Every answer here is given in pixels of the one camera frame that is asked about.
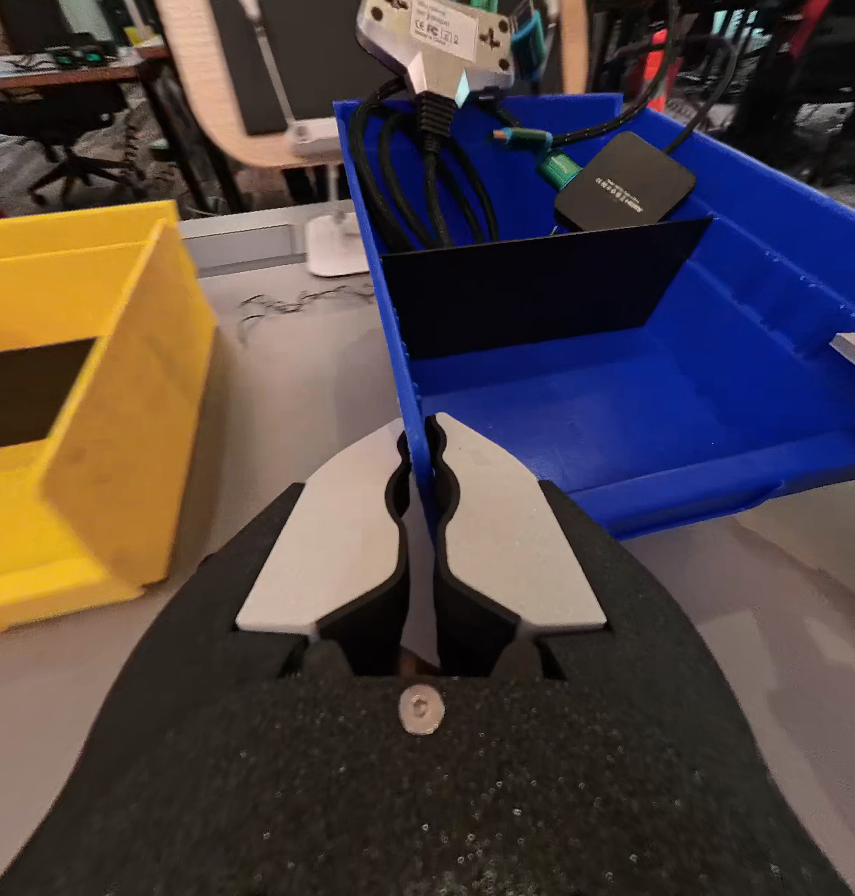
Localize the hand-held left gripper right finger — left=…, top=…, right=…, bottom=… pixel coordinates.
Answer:
left=431, top=412, right=610, bottom=673

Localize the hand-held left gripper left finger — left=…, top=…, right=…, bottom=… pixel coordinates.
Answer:
left=236, top=418, right=412, bottom=670

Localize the blue plastic bin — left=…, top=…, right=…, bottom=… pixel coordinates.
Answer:
left=333, top=91, right=855, bottom=540

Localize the yellow plastic bin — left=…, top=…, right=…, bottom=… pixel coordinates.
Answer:
left=0, top=201, right=218, bottom=638

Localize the black hdmi switch with cable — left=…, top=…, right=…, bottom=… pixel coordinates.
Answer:
left=347, top=0, right=519, bottom=253

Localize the black bin divider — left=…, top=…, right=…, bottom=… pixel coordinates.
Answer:
left=0, top=336, right=99, bottom=452
left=379, top=217, right=715, bottom=362

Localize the white panel stand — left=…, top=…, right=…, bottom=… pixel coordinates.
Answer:
left=239, top=0, right=372, bottom=278

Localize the wooden-framed black panel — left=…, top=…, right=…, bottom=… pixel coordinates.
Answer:
left=155, top=0, right=589, bottom=172

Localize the black office chair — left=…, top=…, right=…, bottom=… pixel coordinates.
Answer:
left=0, top=56, right=165, bottom=211

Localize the tangled thin black wire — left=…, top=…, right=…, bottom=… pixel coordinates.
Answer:
left=236, top=280, right=377, bottom=344

